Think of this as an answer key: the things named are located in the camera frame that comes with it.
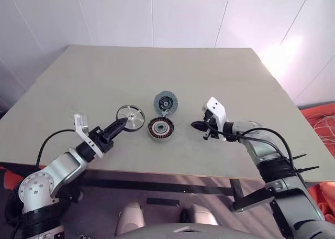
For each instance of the beige left robot foot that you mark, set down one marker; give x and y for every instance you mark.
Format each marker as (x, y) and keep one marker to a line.
(132, 215)

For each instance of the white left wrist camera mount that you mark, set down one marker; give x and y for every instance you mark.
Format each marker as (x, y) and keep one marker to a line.
(81, 126)

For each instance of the grey round motor lid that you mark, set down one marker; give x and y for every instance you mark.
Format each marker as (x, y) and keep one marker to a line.
(165, 101)

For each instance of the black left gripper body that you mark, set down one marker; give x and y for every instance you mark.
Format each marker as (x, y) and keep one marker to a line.
(103, 144)

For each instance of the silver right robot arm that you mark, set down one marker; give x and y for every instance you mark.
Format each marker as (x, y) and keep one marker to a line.
(264, 150)

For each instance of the black zip tie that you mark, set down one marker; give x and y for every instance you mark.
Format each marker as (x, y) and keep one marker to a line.
(308, 169)
(301, 156)

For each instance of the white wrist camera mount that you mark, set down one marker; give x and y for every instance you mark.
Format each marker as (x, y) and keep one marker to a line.
(81, 126)
(218, 109)

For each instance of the black tape strip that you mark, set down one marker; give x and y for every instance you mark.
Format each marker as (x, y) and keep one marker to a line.
(162, 201)

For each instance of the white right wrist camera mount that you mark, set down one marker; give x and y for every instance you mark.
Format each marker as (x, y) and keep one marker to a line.
(218, 109)

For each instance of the round motor housing with windings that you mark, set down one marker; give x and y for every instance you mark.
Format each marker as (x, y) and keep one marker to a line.
(160, 130)

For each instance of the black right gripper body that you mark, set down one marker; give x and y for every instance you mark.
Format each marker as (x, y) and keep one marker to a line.
(213, 126)

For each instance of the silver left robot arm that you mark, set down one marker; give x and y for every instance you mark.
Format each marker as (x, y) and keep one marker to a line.
(62, 165)

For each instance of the beige right robot foot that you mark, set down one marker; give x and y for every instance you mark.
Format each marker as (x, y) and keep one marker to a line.
(202, 214)

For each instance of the black metal table frame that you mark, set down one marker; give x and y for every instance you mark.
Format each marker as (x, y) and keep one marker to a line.
(157, 185)

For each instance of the beige robot foot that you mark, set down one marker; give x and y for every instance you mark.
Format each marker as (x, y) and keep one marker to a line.
(132, 215)
(202, 214)

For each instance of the white spoked rotor wheel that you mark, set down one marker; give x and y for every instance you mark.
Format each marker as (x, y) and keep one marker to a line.
(131, 115)

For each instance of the grey robot torso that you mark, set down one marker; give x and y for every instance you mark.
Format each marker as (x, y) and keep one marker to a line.
(188, 231)

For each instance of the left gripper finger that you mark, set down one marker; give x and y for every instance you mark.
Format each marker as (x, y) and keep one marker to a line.
(116, 125)
(115, 132)

